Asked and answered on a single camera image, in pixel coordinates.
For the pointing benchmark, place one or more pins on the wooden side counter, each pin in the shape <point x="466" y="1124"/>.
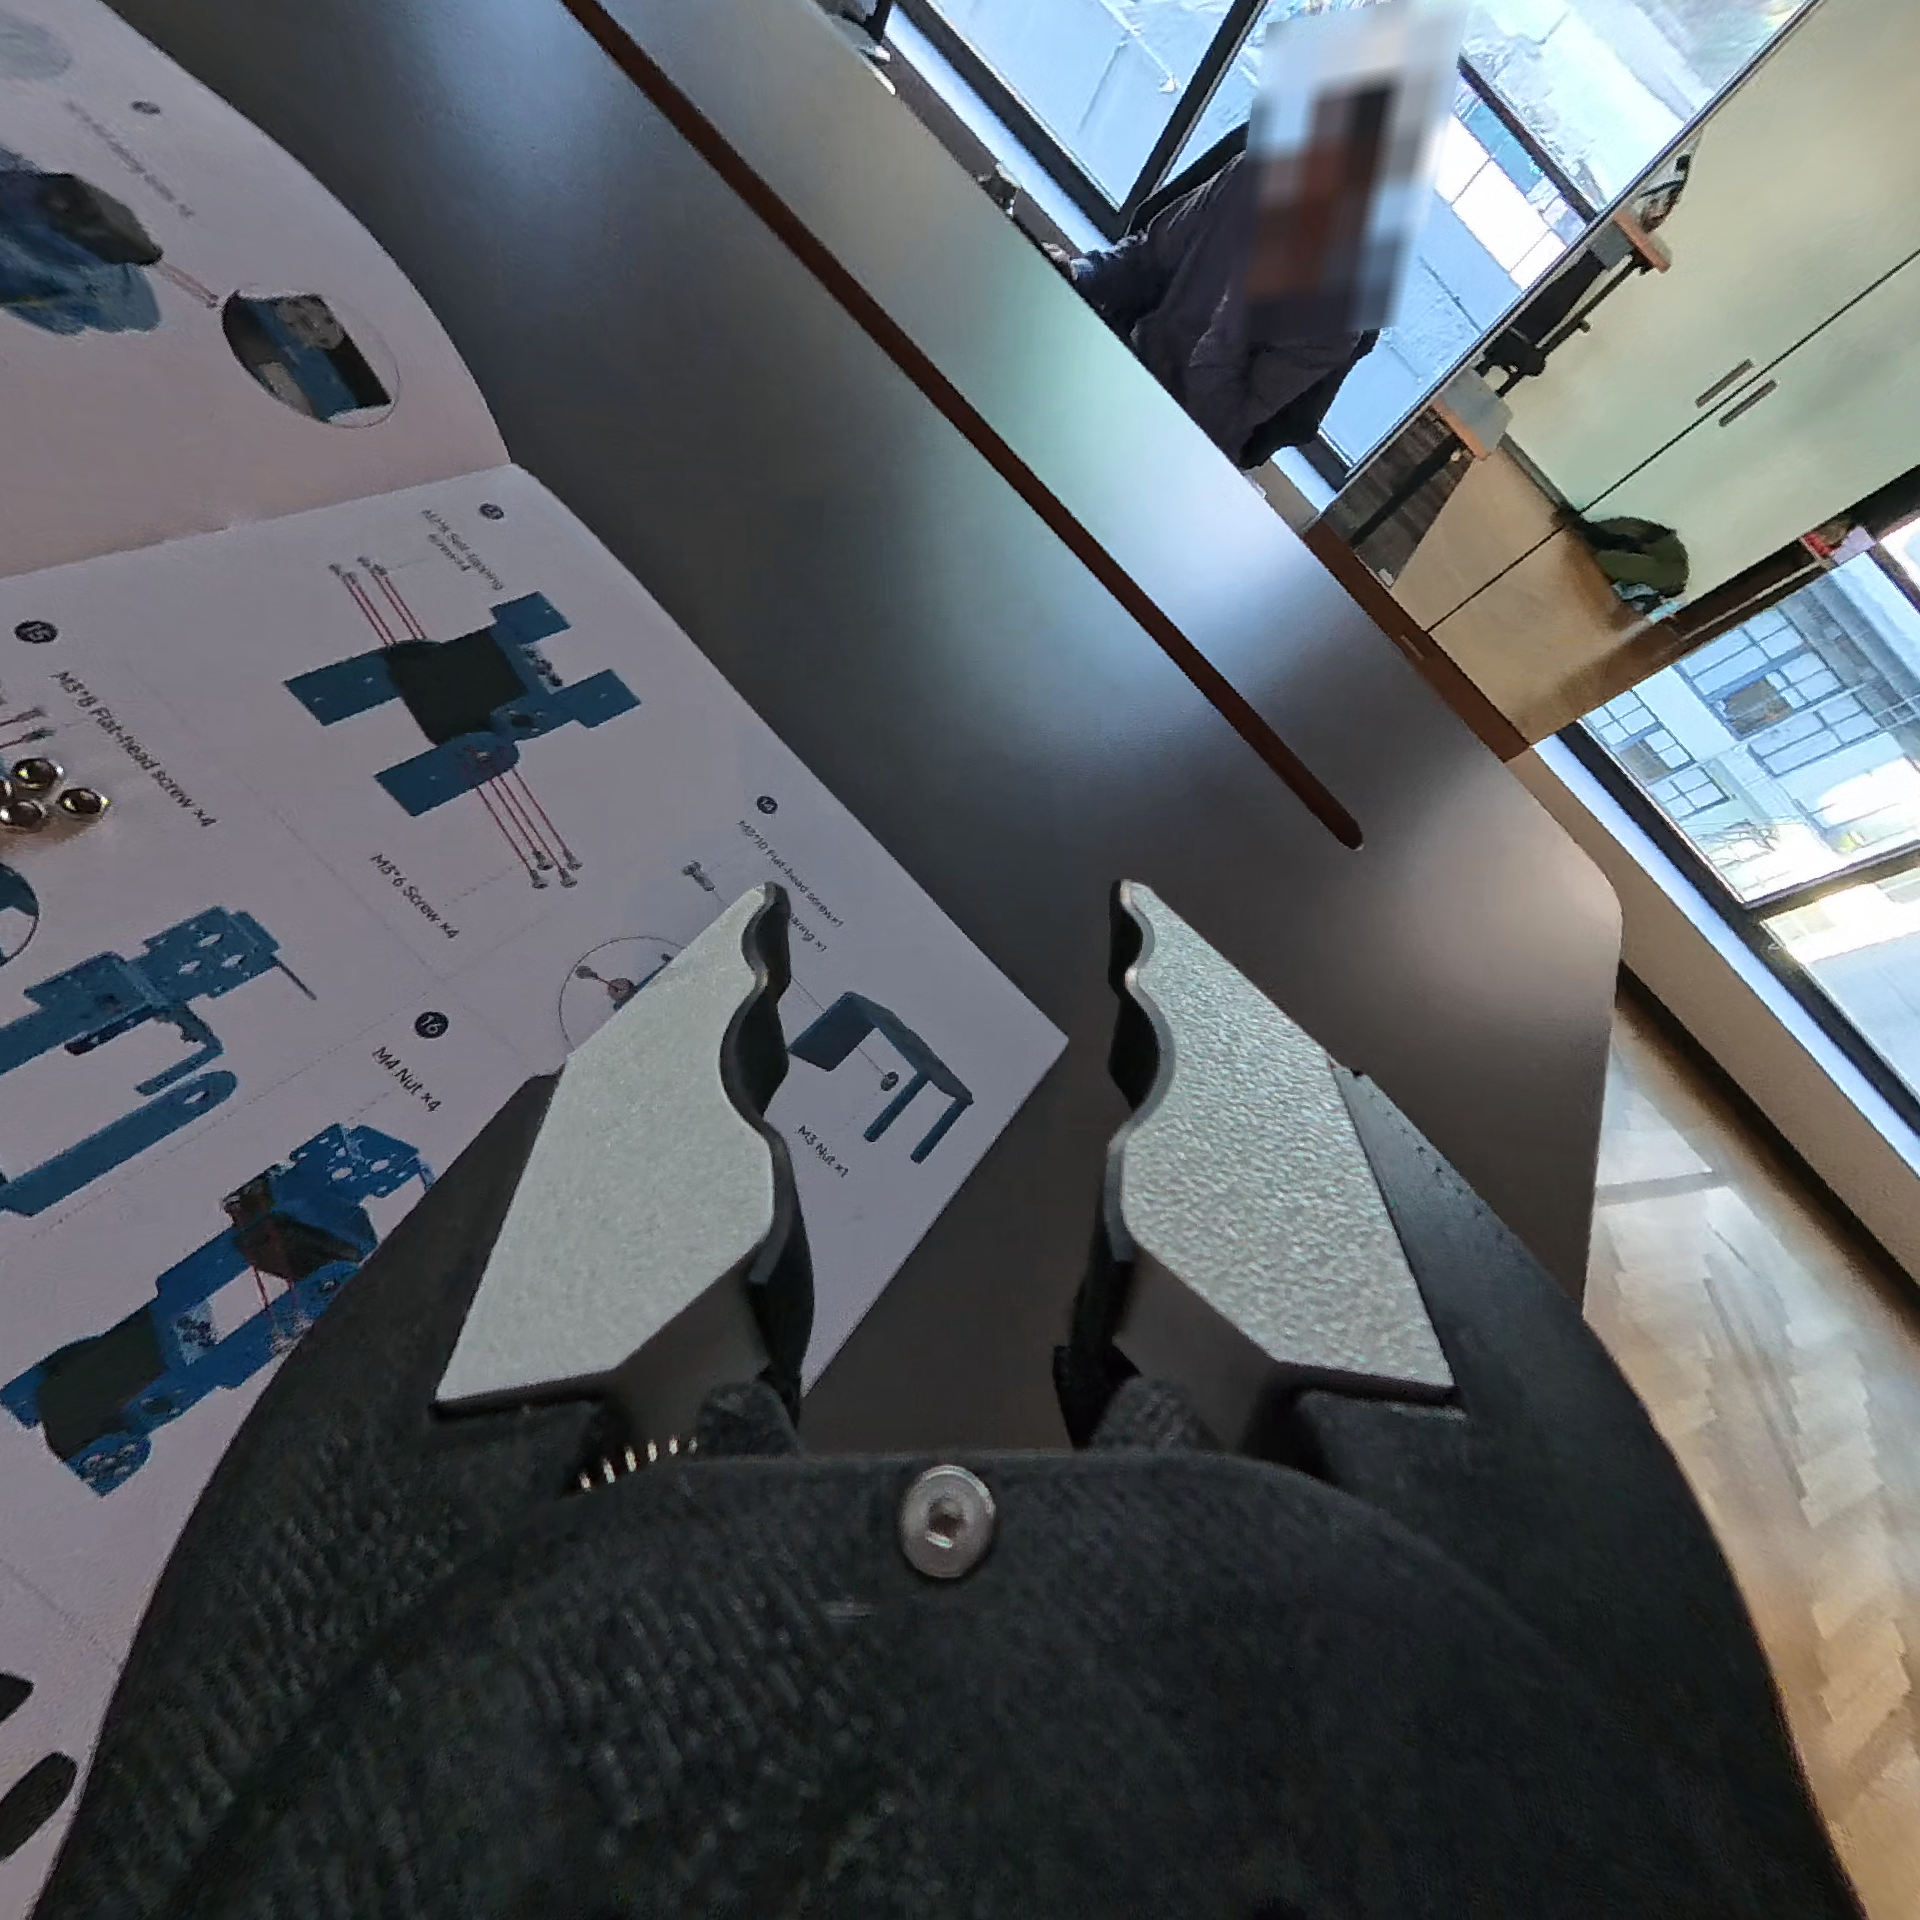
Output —
<point x="1512" y="635"/>

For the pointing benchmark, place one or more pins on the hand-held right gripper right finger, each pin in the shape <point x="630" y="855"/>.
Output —
<point x="1263" y="1184"/>

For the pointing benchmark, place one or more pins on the printed assembly manual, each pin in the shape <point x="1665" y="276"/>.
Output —
<point x="643" y="807"/>

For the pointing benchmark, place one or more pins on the green backpack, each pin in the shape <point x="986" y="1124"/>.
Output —
<point x="1631" y="551"/>

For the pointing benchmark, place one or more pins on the pale green cabinet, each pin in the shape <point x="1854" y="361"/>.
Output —
<point x="1771" y="300"/>

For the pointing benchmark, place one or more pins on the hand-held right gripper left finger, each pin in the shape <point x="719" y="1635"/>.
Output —
<point x="630" y="1197"/>

